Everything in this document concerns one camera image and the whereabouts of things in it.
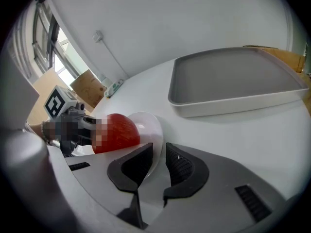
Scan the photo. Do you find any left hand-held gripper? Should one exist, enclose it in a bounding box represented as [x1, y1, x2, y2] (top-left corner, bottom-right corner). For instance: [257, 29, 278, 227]
[43, 85, 103, 155]

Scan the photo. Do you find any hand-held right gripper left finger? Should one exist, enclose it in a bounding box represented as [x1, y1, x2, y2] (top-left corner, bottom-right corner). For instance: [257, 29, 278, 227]
[64, 142, 154, 228]

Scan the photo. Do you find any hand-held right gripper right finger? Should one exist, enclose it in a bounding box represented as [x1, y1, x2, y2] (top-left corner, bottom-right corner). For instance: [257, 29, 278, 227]
[148, 142, 287, 233]

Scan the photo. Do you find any red apple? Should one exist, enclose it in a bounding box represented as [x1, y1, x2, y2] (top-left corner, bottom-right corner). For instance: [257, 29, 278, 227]
[91, 113, 141, 154]

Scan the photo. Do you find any white round plate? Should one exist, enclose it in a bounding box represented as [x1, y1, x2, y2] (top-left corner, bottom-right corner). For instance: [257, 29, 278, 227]
[126, 111, 164, 182]

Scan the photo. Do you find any person's left forearm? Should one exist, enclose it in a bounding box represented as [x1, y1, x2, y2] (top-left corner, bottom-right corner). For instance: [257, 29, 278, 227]
[30, 124, 44, 140]

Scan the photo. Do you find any open cardboard box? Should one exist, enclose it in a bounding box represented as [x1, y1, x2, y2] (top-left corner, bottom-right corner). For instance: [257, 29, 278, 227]
[70, 69, 107, 109]

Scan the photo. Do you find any white green tissue packet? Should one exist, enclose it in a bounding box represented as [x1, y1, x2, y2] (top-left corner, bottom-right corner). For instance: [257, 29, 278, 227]
[104, 79, 124, 99]

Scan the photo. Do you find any grey rectangular tray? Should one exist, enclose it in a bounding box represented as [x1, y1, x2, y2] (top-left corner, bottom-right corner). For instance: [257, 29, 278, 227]
[168, 47, 310, 118]

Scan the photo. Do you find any white bead bracelet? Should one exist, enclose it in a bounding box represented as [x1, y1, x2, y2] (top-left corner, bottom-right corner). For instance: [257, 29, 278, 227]
[40, 120, 49, 143]

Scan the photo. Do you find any white wall cable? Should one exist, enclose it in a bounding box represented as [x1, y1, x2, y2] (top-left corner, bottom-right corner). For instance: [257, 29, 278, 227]
[101, 39, 129, 79]

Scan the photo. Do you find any white wall socket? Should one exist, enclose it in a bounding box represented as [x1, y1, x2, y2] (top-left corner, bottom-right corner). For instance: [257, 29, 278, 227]
[92, 30, 104, 43]

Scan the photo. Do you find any window with dark frame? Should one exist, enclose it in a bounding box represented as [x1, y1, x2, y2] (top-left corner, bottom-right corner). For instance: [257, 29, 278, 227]
[31, 1, 90, 82]

